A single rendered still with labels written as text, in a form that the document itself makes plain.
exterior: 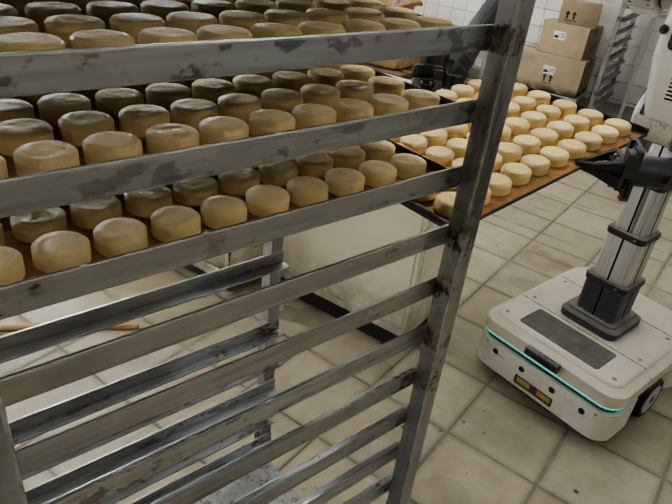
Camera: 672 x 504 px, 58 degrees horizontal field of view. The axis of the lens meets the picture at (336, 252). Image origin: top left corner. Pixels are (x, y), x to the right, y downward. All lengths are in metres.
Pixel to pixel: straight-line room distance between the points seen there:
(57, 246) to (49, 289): 0.06
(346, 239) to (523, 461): 0.93
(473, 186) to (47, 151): 0.51
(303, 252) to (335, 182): 1.61
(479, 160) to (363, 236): 1.36
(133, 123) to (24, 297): 0.20
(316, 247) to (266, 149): 1.71
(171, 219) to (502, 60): 0.43
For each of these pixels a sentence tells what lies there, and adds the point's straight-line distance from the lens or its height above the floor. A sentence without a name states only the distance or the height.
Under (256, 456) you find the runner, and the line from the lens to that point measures 0.87.
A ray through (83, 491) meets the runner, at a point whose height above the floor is 0.88.
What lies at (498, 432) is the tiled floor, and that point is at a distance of 2.13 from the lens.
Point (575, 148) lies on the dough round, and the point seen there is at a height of 1.10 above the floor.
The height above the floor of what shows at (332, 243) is 0.34.
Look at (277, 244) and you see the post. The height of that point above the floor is 0.81.
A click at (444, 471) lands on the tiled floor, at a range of 1.96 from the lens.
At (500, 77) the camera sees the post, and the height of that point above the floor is 1.28.
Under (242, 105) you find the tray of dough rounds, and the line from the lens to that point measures 0.69.
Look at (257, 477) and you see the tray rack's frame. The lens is 1.67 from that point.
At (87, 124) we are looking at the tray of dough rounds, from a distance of 0.63.
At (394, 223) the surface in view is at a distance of 2.05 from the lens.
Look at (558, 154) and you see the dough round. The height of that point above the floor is 1.09.
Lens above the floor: 1.45
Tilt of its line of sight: 31 degrees down
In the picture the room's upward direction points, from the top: 7 degrees clockwise
